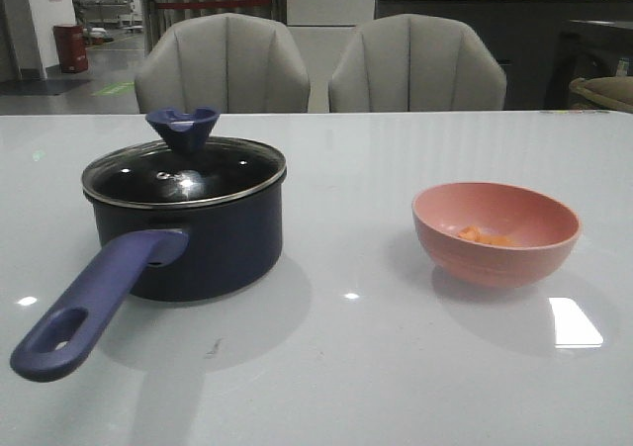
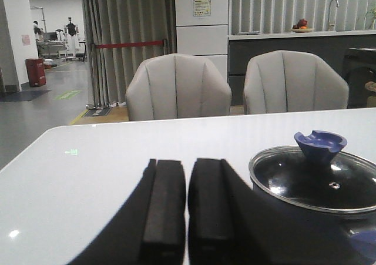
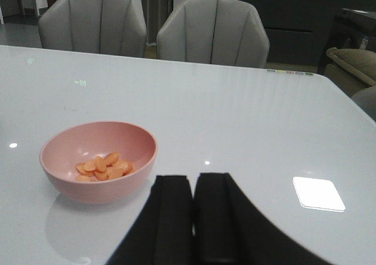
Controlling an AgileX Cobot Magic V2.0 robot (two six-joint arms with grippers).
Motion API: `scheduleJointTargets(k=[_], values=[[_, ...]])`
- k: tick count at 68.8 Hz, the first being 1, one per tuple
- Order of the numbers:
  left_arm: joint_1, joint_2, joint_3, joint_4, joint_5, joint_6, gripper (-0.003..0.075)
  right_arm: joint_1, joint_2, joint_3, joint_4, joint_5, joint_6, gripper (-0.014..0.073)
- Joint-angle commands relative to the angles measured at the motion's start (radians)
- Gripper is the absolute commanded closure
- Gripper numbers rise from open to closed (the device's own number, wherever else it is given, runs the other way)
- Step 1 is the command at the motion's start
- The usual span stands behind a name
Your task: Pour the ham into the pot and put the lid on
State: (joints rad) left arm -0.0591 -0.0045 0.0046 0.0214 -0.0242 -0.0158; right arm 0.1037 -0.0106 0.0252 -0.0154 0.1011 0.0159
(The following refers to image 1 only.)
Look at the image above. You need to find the glass lid with blue knob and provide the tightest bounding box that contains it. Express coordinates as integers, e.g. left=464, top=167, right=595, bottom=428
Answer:
left=81, top=107, right=287, bottom=210

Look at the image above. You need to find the red barrier belt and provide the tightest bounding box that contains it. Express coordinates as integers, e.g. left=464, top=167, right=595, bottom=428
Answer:
left=149, top=0, right=276, bottom=10

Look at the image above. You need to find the pink plastic bowl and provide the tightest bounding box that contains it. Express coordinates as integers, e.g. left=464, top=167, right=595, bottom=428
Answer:
left=411, top=182, right=582, bottom=288

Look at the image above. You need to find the left grey upholstered chair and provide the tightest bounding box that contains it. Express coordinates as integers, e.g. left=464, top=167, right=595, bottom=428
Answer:
left=135, top=13, right=311, bottom=114

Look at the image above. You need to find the orange ham slice pile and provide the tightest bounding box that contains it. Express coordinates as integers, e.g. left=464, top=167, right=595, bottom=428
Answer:
left=457, top=225, right=515, bottom=247

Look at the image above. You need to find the dark counter with white top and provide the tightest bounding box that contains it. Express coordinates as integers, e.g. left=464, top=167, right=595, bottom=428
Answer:
left=375, top=0, right=632, bottom=110

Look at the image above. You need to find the right grey upholstered chair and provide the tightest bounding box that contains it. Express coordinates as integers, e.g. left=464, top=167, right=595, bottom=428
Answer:
left=327, top=14, right=506, bottom=113

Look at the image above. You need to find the red trash bin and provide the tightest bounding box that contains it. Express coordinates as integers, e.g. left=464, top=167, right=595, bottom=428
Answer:
left=53, top=24, right=89, bottom=73

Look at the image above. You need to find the dark side table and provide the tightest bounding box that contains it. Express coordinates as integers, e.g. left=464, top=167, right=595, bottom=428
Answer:
left=543, top=20, right=632, bottom=110

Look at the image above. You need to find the white cabinet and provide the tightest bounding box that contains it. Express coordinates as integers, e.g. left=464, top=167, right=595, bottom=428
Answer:
left=286, top=0, right=375, bottom=113

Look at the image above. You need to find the beige sofa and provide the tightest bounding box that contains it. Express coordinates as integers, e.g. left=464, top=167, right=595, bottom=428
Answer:
left=569, top=76, right=632, bottom=113

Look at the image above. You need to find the grey upholstered chair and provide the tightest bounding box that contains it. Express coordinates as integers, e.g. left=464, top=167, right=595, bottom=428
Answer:
left=327, top=14, right=506, bottom=113
left=135, top=13, right=311, bottom=114

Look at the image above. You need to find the dark blue saucepan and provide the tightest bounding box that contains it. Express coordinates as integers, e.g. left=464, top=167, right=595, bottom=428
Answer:
left=10, top=170, right=287, bottom=382

